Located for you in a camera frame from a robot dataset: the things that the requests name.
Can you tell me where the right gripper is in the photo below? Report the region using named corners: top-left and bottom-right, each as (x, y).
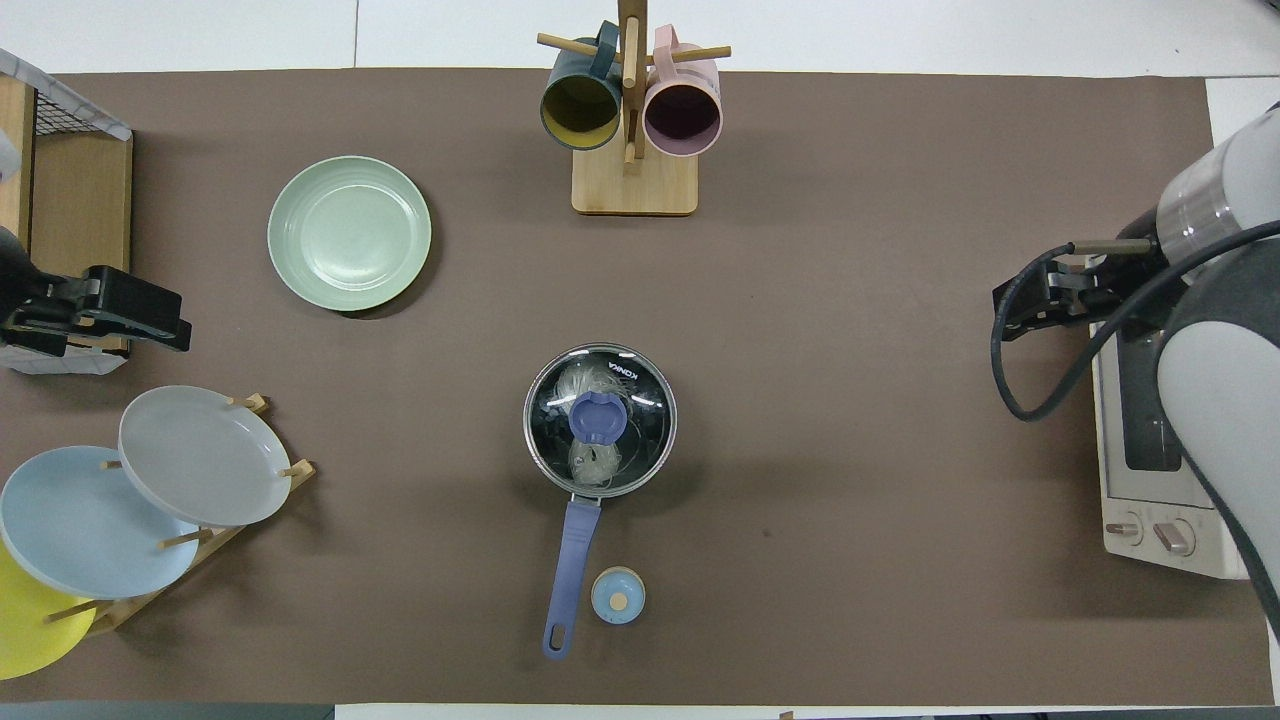
top-left (993, 238), bottom-right (1171, 342)

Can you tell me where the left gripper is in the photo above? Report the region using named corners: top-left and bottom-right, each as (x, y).
top-left (0, 265), bottom-right (192, 357)

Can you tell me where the glass lid blue knob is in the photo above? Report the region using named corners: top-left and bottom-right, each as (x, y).
top-left (523, 343), bottom-right (678, 498)

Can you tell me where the translucent white vermicelli bundle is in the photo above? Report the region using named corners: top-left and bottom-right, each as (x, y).
top-left (555, 362), bottom-right (651, 491)

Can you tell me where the grey plate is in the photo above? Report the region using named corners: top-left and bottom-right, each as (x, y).
top-left (118, 385), bottom-right (293, 528)

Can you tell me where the light blue plate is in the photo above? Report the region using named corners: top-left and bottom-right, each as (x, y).
top-left (0, 445), bottom-right (201, 601)

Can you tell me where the pale green plate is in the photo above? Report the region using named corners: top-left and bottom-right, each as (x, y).
top-left (267, 155), bottom-right (433, 313)

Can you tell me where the wooden plate rack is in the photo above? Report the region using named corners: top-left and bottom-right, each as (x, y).
top-left (45, 393), bottom-right (317, 636)

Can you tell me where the yellow plate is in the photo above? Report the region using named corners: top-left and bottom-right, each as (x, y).
top-left (0, 540), bottom-right (98, 681)

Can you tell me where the beige toaster oven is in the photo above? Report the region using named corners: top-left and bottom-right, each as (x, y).
top-left (1088, 255), bottom-right (1257, 581)

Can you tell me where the brown table mat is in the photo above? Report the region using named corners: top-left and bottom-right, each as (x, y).
top-left (0, 68), bottom-right (1276, 706)

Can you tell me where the pink mug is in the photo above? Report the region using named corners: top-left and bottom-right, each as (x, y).
top-left (642, 25), bottom-right (723, 158)

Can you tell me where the wooden mug tree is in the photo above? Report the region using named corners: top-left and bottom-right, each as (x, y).
top-left (537, 0), bottom-right (732, 217)

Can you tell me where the dark teal mug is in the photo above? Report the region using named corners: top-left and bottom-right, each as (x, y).
top-left (540, 20), bottom-right (624, 152)

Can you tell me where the small blue round jar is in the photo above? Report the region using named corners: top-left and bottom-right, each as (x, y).
top-left (590, 566), bottom-right (647, 626)

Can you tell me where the wooden shelf with wire mesh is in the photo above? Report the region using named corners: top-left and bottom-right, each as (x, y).
top-left (0, 48), bottom-right (134, 376)

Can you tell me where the black pot blue handle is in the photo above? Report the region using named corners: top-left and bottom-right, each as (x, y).
top-left (523, 343), bottom-right (678, 661)

